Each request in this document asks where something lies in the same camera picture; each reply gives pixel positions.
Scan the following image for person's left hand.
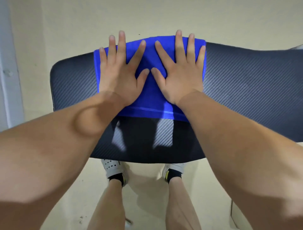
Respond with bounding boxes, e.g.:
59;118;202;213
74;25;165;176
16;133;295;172
99;31;150;107

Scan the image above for person's right hand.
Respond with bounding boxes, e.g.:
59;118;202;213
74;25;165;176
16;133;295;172
151;30;206;106

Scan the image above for blue microfiber cloth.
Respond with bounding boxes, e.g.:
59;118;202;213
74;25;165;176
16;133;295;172
93;35;207;123

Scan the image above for black padded bench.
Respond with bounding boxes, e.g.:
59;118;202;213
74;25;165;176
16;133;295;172
50;42;303;164

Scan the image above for person's left forearm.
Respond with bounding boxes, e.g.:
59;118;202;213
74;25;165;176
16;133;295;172
0;91;127;230

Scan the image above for person's right forearm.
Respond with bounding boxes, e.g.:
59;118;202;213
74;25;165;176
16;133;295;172
176;90;303;230

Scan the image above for person's right leg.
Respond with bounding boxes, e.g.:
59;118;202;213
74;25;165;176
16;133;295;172
165;176;202;230

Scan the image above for person's leg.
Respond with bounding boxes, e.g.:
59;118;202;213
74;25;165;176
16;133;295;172
165;176;202;230
87;179;126;230

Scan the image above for person's left leg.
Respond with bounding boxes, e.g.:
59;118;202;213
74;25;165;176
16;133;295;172
87;179;126;230

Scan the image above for grey left clog shoe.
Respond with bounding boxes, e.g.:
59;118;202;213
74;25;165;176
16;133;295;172
101;159;129;186

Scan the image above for grey clog shoe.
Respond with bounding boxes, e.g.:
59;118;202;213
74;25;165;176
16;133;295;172
162;163;187;183
101;159;129;186

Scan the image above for grey right clog shoe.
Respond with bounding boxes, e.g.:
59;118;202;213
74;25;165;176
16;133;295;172
162;163;187;183

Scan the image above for black right sock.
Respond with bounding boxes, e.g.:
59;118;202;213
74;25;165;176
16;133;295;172
165;169;183;184

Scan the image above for black sock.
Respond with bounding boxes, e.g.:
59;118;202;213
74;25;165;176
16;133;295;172
108;173;125;188
165;169;183;184

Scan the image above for black left sock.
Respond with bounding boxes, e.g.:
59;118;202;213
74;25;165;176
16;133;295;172
108;173;125;188

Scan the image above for white plastic stool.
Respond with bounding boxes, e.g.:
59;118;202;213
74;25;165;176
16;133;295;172
230;200;253;230

